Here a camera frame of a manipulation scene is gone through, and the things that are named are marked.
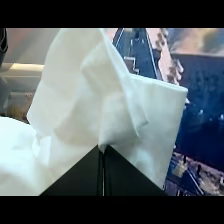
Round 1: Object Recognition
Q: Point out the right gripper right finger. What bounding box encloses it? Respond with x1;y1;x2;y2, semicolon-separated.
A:
102;144;167;197

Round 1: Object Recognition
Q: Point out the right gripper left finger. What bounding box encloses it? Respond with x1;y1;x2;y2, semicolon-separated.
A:
39;144;105;197

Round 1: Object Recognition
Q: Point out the white shirt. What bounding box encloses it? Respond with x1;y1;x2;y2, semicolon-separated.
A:
0;27;189;197

